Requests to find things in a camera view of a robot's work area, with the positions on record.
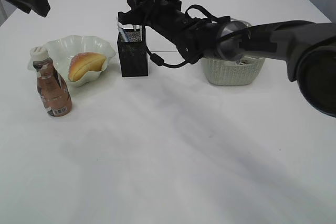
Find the black mesh pen holder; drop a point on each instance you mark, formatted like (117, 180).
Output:
(132, 55)

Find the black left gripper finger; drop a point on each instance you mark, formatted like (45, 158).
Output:
(40, 7)
(23, 5)

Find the grey grip ballpoint pen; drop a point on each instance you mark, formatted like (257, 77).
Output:
(142, 33)

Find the brown Nescafe coffee bottle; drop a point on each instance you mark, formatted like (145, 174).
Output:
(51, 86)

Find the light green woven basket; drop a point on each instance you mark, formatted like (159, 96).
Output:
(219, 67)

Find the blue grip ballpoint pen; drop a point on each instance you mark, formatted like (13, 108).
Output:
(123, 33)

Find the bread bun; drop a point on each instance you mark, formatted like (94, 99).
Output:
(83, 63)

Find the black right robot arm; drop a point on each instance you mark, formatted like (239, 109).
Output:
(307, 48)

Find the pale green wavy plate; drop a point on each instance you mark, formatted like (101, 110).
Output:
(62, 50)

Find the clear plastic ruler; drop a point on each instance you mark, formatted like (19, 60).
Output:
(117, 22)

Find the paper piece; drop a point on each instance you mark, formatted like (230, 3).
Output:
(242, 62)

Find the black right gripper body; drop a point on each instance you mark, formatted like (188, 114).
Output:
(174, 25)

